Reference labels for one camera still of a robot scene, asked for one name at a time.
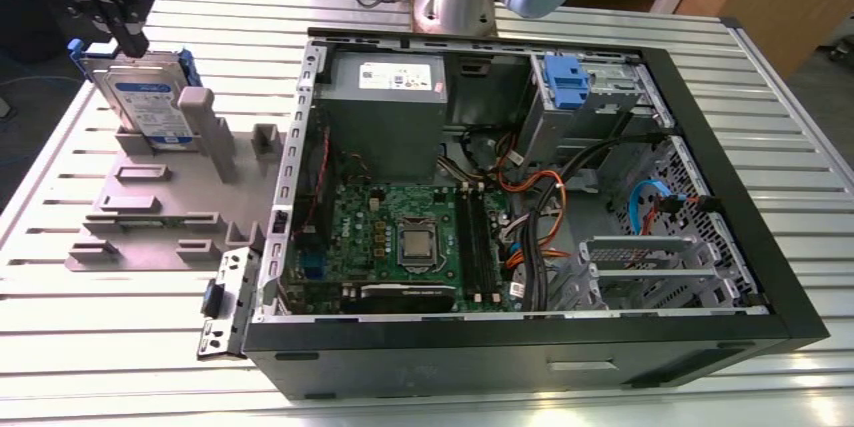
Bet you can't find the black RAM slot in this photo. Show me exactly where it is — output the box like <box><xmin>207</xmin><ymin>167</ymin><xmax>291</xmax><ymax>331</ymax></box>
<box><xmin>455</xmin><ymin>184</ymin><xmax>487</xmax><ymax>304</ymax></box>
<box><xmin>471</xmin><ymin>184</ymin><xmax>506</xmax><ymax>304</ymax></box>

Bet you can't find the blue VGA port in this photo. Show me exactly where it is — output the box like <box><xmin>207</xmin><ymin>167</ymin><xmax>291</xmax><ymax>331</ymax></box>
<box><xmin>202</xmin><ymin>279</ymin><xmax>226</xmax><ymax>319</ymax></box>

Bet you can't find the grey power supply unit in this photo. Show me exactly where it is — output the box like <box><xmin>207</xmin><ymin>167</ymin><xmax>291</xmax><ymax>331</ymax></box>
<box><xmin>312</xmin><ymin>51</ymin><xmax>448</xmax><ymax>186</ymax></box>

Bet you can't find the brown wooden cabinet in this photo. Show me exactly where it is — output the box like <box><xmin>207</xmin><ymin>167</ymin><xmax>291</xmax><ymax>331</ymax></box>
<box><xmin>673</xmin><ymin>0</ymin><xmax>854</xmax><ymax>78</ymax></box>

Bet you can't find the blue drive latch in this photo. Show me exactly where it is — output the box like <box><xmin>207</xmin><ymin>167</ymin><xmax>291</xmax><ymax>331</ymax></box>
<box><xmin>543</xmin><ymin>54</ymin><xmax>592</xmax><ymax>111</ymax></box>

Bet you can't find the hard disk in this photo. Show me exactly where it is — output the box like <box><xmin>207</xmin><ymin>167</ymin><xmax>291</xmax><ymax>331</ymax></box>
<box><xmin>68</xmin><ymin>38</ymin><xmax>202</xmax><ymax>151</ymax></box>

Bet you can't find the power wire with black connector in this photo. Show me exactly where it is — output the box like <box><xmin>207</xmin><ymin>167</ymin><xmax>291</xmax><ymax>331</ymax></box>
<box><xmin>657</xmin><ymin>194</ymin><xmax>719</xmax><ymax>216</ymax></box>

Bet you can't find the blue data wire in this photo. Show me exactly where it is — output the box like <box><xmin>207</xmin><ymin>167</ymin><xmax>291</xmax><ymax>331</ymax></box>
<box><xmin>626</xmin><ymin>179</ymin><xmax>689</xmax><ymax>238</ymax></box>

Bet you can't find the green motherboard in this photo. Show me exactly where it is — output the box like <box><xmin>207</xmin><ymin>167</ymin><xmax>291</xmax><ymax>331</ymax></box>
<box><xmin>283</xmin><ymin>181</ymin><xmax>528</xmax><ymax>313</ymax></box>

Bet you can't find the orange wire bundle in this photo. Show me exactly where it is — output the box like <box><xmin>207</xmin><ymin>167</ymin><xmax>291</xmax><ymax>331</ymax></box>
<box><xmin>496</xmin><ymin>169</ymin><xmax>575</xmax><ymax>268</ymax></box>

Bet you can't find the metal disk bay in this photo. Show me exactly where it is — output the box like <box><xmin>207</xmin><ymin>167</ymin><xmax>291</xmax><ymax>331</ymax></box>
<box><xmin>576</xmin><ymin>235</ymin><xmax>766</xmax><ymax>313</ymax></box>

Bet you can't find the silver CPU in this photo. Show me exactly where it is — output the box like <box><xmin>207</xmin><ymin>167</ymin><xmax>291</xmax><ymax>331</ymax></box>
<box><xmin>399</xmin><ymin>227</ymin><xmax>439</xmax><ymax>263</ymax></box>

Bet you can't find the black open PC case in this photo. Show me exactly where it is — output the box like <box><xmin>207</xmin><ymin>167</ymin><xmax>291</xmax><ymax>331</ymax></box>
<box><xmin>196</xmin><ymin>25</ymin><xmax>831</xmax><ymax>401</ymax></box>

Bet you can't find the black graphics card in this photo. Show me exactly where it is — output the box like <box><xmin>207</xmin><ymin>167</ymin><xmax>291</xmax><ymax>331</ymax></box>
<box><xmin>339</xmin><ymin>282</ymin><xmax>459</xmax><ymax>314</ymax></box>

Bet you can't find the grey parts rack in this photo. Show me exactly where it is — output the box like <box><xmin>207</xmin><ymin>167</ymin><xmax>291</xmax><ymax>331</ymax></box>
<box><xmin>63</xmin><ymin>86</ymin><xmax>288</xmax><ymax>277</ymax></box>

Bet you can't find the red black twisted wire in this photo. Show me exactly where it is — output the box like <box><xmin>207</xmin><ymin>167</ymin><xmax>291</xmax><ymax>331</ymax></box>
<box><xmin>299</xmin><ymin>124</ymin><xmax>335</xmax><ymax>238</ymax></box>

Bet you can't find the black CPU socket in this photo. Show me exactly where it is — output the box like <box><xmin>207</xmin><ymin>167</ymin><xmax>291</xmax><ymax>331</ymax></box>
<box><xmin>391</xmin><ymin>215</ymin><xmax>450</xmax><ymax>277</ymax></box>

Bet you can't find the black cable bundle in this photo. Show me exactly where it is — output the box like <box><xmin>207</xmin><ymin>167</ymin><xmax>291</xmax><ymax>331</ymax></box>
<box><xmin>519</xmin><ymin>131</ymin><xmax>673</xmax><ymax>311</ymax></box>

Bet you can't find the metal optical drive cage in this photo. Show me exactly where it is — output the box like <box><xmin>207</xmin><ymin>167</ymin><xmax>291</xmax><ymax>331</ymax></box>
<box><xmin>516</xmin><ymin>51</ymin><xmax>673</xmax><ymax>173</ymax></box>

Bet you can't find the black chair base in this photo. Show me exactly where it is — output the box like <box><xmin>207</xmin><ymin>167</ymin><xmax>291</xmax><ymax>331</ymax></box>
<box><xmin>817</xmin><ymin>36</ymin><xmax>854</xmax><ymax>61</ymax></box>

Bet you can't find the yellow black wire bundle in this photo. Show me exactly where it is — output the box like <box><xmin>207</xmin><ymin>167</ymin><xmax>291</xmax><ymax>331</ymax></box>
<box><xmin>436</xmin><ymin>154</ymin><xmax>499</xmax><ymax>189</ymax></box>

